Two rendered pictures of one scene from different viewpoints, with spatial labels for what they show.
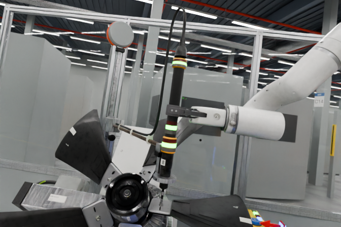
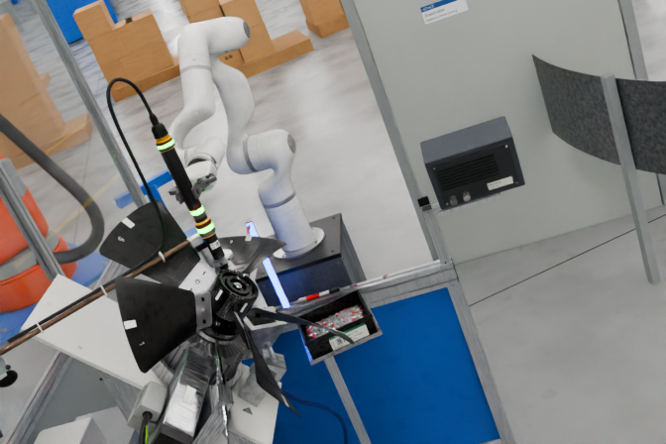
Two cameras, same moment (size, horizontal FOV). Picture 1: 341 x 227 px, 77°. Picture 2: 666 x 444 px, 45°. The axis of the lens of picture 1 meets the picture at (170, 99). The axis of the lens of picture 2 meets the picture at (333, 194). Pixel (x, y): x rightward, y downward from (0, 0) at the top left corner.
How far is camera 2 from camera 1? 2.02 m
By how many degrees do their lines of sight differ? 85
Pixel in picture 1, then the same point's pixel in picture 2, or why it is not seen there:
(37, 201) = (191, 416)
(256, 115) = (214, 149)
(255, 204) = not seen: hidden behind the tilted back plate
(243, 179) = not seen: hidden behind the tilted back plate
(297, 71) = (204, 94)
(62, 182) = (155, 401)
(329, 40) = (199, 56)
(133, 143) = (67, 328)
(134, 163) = (107, 339)
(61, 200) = (192, 391)
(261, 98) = (177, 135)
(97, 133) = (156, 288)
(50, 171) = not seen: outside the picture
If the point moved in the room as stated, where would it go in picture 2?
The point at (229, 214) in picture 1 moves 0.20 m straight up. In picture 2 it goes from (243, 245) to (215, 185)
